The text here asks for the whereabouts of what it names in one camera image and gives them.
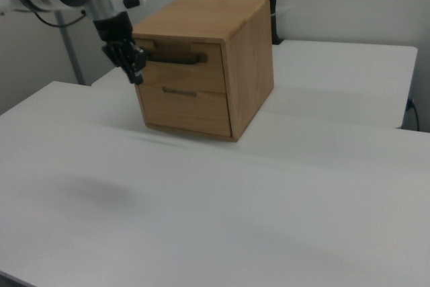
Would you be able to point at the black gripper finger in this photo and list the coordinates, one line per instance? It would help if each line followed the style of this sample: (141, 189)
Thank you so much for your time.
(137, 65)
(116, 53)

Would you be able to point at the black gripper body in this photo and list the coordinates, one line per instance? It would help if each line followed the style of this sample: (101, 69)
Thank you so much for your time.
(112, 28)

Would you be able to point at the wooden drawer with slide rail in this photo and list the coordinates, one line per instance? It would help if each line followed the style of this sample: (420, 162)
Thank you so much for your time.
(201, 75)

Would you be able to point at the wooden drawer cabinet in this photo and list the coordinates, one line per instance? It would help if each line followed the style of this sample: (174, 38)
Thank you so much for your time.
(248, 72)

